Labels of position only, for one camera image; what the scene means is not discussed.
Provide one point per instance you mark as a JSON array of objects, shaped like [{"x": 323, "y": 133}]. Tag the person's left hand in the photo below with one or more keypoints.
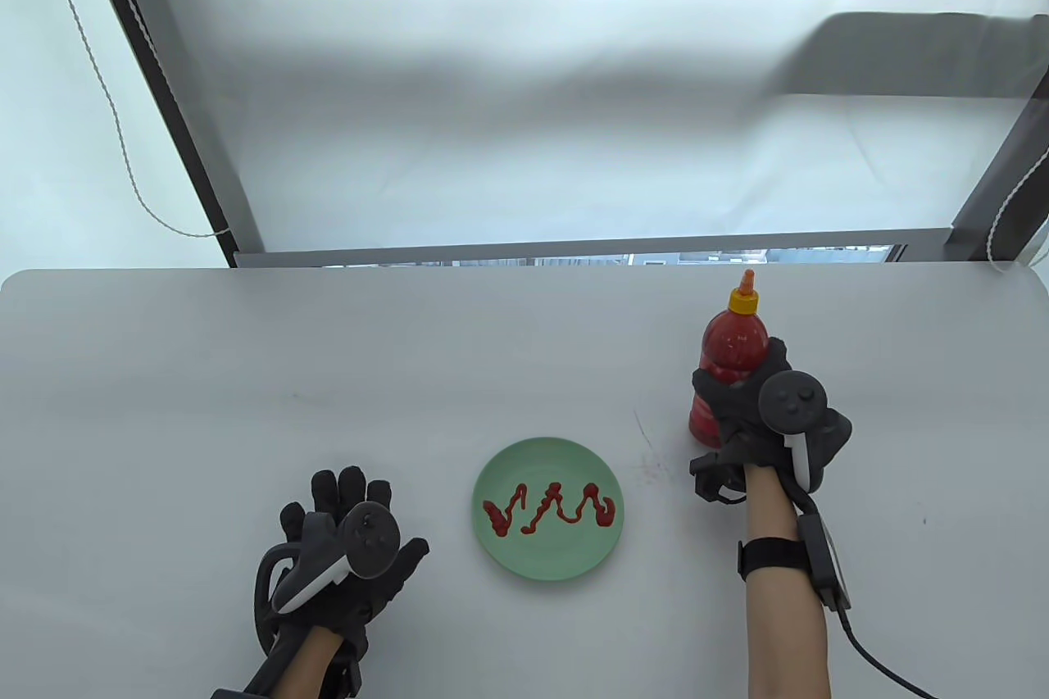
[{"x": 336, "y": 494}]

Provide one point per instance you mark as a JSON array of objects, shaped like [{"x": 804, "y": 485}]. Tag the person's right hand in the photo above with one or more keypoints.
[{"x": 737, "y": 412}]

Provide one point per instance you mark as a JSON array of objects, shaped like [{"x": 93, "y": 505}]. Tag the red ketchup bottle yellow cap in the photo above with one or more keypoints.
[{"x": 733, "y": 342}]

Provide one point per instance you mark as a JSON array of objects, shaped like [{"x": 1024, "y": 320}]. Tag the translucent red nozzle cap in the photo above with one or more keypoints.
[{"x": 747, "y": 283}]

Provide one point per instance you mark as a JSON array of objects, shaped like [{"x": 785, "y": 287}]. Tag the red ketchup pattern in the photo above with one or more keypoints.
[{"x": 496, "y": 519}]

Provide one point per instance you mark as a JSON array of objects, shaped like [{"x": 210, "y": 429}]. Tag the green plate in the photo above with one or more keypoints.
[{"x": 557, "y": 551}]

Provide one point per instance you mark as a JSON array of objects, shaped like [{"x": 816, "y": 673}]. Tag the person's left forearm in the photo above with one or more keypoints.
[{"x": 307, "y": 666}]

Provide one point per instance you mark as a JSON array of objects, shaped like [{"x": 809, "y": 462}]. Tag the person's right forearm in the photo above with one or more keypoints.
[{"x": 787, "y": 633}]

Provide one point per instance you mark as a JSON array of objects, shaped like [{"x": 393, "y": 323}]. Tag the black white right hand controller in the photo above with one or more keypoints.
[{"x": 791, "y": 400}]

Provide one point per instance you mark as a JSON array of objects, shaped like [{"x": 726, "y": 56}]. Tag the black white hand controller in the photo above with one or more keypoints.
[
  {"x": 791, "y": 400},
  {"x": 373, "y": 539}
]

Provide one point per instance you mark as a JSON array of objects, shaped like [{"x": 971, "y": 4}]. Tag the black white left hand controller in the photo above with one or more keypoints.
[{"x": 373, "y": 539}]

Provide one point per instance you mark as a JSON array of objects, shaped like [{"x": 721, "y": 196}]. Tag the white backdrop sheet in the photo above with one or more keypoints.
[{"x": 492, "y": 158}]

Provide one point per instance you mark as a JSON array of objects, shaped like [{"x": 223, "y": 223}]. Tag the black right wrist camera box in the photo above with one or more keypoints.
[{"x": 826, "y": 560}]

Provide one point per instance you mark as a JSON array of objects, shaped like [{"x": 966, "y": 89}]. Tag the dark metal frame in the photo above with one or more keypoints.
[{"x": 205, "y": 158}]

